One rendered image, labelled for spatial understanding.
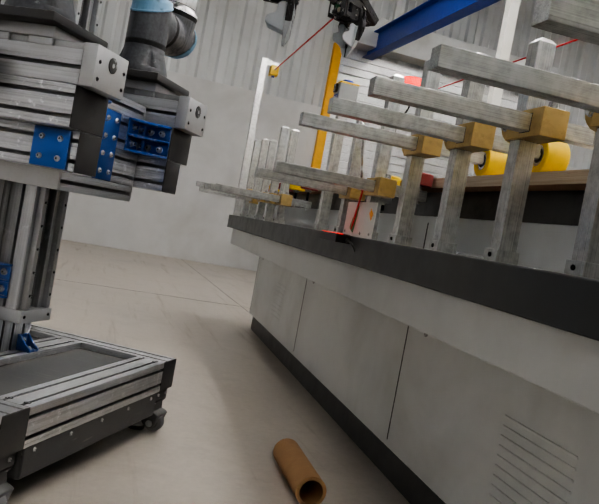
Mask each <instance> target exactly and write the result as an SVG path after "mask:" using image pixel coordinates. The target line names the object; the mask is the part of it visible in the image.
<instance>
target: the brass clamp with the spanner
mask: <svg viewBox="0 0 599 504"><path fill-rule="evenodd" d="M367 179H370V180H374V181H376V182H375V187H374V192H370V191H364V195H365V196H375V197H380V198H394V197H395V192H396V187H397V182H398V181H397V180H393V179H389V178H384V177H375V178H367Z"/></svg>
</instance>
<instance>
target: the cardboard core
mask: <svg viewBox="0 0 599 504"><path fill-rule="evenodd" d="M273 456H274V458H275V460H276V462H277V464H278V466H279V468H280V469H281V471H282V473H283V475H284V477H285V478H286V480H287V482H288V484H289V486H290V487H291V489H292V491H293V493H294V495H295V497H296V498H297V500H298V502H299V503H300V504H320V503H321V502H322V501H323V500H324V498H325V496H326V486H325V483H324V482H323V480H322V479H321V477H320V476H319V475H318V473H317V472H316V470H315V469H314V467H313V466H312V464H311V463H310V461H309V460H308V458H307V457H306V455H305V454H304V452H303V451H302V449H301V448H300V446H299V445H298V444H297V442H296V441H294V440H293V439H290V438H285V439H282V440H280V441H279V442H277V444H276V445H275V447H274V449H273Z"/></svg>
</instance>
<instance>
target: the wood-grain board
mask: <svg viewBox="0 0 599 504"><path fill-rule="evenodd" d="M588 173H589V169H581V170H565V171H548V172H532V173H531V178H530V183H529V188H528V191H565V190H585V188H586V183H587V178H588ZM503 175H504V174H498V175H482V176H467V182H466V187H465V192H496V191H501V186H502V181H503ZM444 181H445V178H434V179H433V184H432V188H422V189H421V190H423V191H427V192H442V191H443V186H444Z"/></svg>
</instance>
